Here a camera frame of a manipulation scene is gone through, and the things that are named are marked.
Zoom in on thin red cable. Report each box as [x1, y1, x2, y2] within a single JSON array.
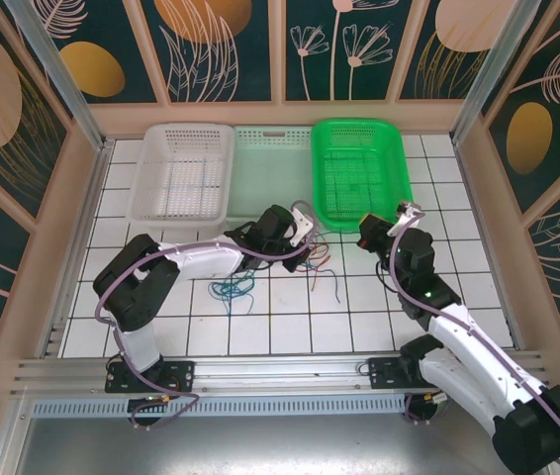
[[295, 236, 334, 293]]

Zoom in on thin brown cable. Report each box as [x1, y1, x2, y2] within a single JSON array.
[[304, 239, 341, 304]]

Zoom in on thin dark blue cable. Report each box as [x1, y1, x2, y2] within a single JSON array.
[[233, 276, 257, 316]]

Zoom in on thin green cable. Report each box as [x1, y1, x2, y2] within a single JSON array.
[[223, 270, 256, 319]]

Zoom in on bright green plastic basket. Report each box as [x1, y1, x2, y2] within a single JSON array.
[[310, 117, 415, 233]]

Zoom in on pale mint plastic basket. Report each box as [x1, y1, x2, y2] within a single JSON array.
[[223, 125, 317, 232]]

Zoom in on white plastic basket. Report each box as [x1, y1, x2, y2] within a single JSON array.
[[125, 123, 235, 232]]

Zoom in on steel sheet panel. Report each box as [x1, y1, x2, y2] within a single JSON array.
[[0, 418, 560, 475]]

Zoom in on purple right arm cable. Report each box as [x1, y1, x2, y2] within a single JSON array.
[[389, 210, 560, 472]]

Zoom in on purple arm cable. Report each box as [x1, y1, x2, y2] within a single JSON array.
[[95, 199, 320, 431], [389, 210, 560, 472]]

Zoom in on aluminium side rail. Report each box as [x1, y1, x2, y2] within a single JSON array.
[[37, 139, 116, 358], [452, 138, 529, 350]]

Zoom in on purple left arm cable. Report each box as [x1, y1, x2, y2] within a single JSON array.
[[95, 199, 320, 431]]

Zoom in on aluminium mounting rail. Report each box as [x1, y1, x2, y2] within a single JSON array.
[[10, 349, 551, 397]]

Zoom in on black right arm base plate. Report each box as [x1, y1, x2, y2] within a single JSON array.
[[367, 355, 424, 392]]

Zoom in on slotted grey cable duct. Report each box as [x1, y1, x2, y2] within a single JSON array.
[[30, 395, 410, 421]]

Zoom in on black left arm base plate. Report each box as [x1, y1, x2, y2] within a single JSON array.
[[105, 359, 196, 395]]

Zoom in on aluminium frame post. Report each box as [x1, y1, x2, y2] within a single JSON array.
[[5, 0, 113, 152], [450, 0, 543, 144]]

